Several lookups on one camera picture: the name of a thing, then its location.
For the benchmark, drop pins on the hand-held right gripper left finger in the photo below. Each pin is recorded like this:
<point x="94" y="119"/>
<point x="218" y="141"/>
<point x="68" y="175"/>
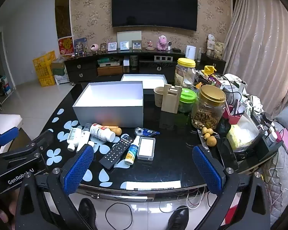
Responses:
<point x="78" y="171"/>

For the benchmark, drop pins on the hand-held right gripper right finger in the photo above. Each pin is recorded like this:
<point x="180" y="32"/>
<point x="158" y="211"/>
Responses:
<point x="207" y="172"/>

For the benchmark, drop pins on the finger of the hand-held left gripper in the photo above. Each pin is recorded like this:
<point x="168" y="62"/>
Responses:
<point x="8" y="134"/>
<point x="42" y="139"/>

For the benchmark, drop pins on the white lotion bottle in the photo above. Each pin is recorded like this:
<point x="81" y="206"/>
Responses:
<point x="73" y="137"/>

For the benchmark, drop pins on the black remote control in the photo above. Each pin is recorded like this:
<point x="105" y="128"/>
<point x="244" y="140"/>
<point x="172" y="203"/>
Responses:
<point x="116" y="152"/>

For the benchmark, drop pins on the white red-label pill bottle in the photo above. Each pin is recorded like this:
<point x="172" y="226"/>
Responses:
<point x="100" y="131"/>

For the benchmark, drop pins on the white rectangular tin case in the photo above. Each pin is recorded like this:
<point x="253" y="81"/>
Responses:
<point x="146" y="148"/>

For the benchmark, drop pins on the grey cardboard box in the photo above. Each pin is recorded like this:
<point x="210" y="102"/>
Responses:
<point x="110" y="110"/>

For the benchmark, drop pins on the blue correction tape dispenser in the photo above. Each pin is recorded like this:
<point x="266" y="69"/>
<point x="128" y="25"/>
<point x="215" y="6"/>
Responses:
<point x="146" y="131"/>

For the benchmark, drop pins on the person's left hand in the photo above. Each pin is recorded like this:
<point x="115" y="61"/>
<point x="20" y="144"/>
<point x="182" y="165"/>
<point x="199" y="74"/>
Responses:
<point x="1" y="216"/>

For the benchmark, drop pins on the black phone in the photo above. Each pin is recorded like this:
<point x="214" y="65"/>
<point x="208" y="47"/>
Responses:
<point x="226" y="153"/>

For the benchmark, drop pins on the small yellow gourd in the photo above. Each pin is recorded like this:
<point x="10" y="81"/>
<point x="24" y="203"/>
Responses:
<point x="211" y="140"/>
<point x="206" y="131"/>

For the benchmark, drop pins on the metal knife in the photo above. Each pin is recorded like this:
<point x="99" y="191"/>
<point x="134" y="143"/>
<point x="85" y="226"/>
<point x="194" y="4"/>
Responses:
<point x="202" y="137"/>

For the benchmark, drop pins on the person's left shoe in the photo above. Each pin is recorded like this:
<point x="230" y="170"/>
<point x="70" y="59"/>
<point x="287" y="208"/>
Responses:
<point x="87" y="214"/>

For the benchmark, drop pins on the person's shoe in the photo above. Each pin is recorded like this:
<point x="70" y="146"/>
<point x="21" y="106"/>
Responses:
<point x="178" y="219"/>
<point x="87" y="214"/>

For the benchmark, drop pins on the yellow packet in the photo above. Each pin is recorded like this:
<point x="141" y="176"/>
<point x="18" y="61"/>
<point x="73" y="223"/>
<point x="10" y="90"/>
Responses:
<point x="238" y="136"/>

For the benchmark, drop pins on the blue storage boxes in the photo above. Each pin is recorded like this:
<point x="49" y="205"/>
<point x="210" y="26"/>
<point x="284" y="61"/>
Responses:
<point x="6" y="86"/>

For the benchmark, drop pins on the person's right shoe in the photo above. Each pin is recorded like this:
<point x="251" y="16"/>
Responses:
<point x="178" y="219"/>

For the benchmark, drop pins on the wooden cylinder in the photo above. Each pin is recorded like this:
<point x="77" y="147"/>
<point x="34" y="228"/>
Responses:
<point x="110" y="126"/>

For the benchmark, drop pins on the white paper label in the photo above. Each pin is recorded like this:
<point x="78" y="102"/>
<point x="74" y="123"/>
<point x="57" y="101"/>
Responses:
<point x="153" y="185"/>

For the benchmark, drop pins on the small blue-label spray bottle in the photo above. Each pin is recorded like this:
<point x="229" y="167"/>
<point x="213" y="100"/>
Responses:
<point x="132" y="152"/>

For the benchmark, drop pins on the red pen holder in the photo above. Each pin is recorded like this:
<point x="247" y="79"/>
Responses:
<point x="231" y="118"/>

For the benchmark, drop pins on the white plastic bag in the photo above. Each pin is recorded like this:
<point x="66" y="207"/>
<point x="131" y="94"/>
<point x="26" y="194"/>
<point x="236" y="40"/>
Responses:
<point x="248" y="127"/>

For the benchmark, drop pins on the gold-lid glass jar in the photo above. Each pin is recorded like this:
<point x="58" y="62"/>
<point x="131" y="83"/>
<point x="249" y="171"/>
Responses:
<point x="210" y="110"/>

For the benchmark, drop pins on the white plastic basket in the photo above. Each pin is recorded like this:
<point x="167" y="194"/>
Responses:
<point x="62" y="79"/>

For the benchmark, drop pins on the black organizer tray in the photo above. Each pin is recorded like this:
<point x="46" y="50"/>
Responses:
<point x="266" y="148"/>

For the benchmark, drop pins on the green-lid container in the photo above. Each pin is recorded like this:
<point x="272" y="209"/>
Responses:
<point x="188" y="99"/>

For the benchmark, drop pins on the quilted sofa cover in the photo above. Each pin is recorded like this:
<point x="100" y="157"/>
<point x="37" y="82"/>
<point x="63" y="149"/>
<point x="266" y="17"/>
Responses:
<point x="283" y="184"/>

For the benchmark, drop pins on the wooden stand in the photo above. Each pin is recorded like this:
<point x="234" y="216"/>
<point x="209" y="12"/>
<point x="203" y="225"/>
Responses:
<point x="170" y="100"/>

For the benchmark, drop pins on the black television cabinet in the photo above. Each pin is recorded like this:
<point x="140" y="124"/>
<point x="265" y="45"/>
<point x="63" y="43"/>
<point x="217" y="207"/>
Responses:
<point x="86" y="69"/>

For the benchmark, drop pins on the brown paper cup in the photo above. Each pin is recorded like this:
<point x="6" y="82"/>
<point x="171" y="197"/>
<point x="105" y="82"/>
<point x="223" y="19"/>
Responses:
<point x="158" y="97"/>

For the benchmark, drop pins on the wooden drawer box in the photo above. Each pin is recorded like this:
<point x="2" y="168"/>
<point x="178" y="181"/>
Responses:
<point x="110" y="70"/>

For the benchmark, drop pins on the red festive poster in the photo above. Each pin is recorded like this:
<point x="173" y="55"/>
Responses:
<point x="66" y="45"/>

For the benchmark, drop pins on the blue picture box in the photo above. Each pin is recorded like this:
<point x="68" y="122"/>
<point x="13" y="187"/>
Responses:
<point x="80" y="45"/>

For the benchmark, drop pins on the silver set-top box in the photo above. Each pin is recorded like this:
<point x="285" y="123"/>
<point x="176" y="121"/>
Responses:
<point x="109" y="62"/>

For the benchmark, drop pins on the yellow-lid plastic jar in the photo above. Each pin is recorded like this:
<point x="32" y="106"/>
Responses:
<point x="185" y="73"/>

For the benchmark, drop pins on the pink round ornament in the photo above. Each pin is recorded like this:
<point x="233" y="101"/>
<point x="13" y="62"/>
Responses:
<point x="94" y="48"/>

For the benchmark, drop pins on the grey box lid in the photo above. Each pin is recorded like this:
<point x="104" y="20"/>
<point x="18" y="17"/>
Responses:
<point x="144" y="81"/>

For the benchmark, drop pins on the small white box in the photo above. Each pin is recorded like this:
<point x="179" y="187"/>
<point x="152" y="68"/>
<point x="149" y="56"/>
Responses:
<point x="126" y="62"/>

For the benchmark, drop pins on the clear glass bottle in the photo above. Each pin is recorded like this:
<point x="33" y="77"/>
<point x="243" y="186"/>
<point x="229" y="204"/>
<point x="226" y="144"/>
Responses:
<point x="199" y="55"/>

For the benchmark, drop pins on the white electric kettle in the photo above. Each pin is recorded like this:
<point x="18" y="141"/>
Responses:
<point x="190" y="52"/>

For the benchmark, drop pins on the white outlet panel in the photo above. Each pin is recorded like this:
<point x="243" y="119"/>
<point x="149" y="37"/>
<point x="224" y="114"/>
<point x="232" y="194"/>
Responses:
<point x="163" y="58"/>

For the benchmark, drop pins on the patterned gift box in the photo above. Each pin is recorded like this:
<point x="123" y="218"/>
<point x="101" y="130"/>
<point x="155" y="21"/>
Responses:
<point x="219" y="49"/>

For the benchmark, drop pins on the bear doll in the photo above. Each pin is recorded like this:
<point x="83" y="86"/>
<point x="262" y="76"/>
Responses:
<point x="210" y="44"/>

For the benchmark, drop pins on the white canvas board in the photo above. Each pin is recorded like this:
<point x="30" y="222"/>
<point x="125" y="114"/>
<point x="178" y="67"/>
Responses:
<point x="129" y="35"/>

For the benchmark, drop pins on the pink plush toy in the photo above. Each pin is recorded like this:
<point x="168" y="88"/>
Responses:
<point x="162" y="43"/>

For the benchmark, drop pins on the beige curtain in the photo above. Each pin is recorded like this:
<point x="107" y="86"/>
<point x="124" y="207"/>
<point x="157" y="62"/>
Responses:
<point x="259" y="43"/>

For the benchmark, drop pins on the black flat-screen television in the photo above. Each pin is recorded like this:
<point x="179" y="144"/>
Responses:
<point x="154" y="7"/>

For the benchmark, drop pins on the small dark photo frame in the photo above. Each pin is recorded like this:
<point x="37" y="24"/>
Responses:
<point x="103" y="47"/>

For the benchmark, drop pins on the white photo frame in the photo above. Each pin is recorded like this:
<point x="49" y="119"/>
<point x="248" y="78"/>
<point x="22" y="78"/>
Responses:
<point x="112" y="46"/>

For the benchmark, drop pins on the blue-picture photo frame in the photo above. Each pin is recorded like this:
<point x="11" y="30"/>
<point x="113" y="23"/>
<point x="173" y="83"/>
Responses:
<point x="124" y="45"/>

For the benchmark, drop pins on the white security camera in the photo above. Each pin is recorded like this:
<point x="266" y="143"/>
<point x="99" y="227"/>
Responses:
<point x="170" y="45"/>

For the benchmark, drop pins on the wooden photo frame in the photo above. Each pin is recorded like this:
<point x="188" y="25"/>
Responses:
<point x="136" y="45"/>

